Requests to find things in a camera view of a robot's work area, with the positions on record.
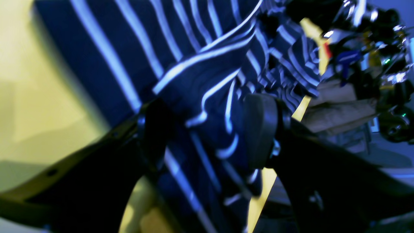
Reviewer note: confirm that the navy white striped T-shirt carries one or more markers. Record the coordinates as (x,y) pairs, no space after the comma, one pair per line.
(201,58)

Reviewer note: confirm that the yellow table cloth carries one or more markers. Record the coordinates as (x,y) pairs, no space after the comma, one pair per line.
(46,115)

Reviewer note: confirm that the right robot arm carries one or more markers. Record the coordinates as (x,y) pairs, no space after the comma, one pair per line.
(374,56)

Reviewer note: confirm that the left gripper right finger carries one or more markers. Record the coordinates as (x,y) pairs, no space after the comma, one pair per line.
(330,189)

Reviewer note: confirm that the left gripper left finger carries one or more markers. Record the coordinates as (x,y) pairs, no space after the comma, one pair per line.
(87,192)

